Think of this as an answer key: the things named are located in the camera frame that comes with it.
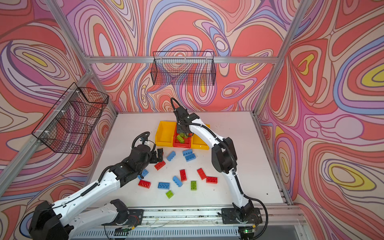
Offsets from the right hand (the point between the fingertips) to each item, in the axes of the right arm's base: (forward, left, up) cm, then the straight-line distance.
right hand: (185, 131), depth 96 cm
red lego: (-25, -10, -8) cm, 28 cm away
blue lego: (-13, +9, -8) cm, 18 cm away
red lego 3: (-26, +1, -9) cm, 28 cm away
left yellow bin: (+6, +16, -9) cm, 19 cm away
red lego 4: (-20, +16, -7) cm, 26 cm away
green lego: (-1, +3, -7) cm, 8 cm away
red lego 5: (-30, +24, -10) cm, 39 cm away
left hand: (-16, +14, +6) cm, 23 cm away
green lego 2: (-32, -5, -10) cm, 33 cm away
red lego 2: (-29, -15, -9) cm, 34 cm away
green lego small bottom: (-36, +9, -9) cm, 38 cm away
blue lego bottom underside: (-31, +12, -9) cm, 35 cm away
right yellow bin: (-5, -8, -6) cm, 12 cm away
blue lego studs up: (-11, -1, -9) cm, 14 cm away
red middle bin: (-2, -1, -8) cm, 9 cm away
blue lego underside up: (-14, -3, -9) cm, 17 cm away
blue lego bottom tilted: (-29, +5, -8) cm, 31 cm away
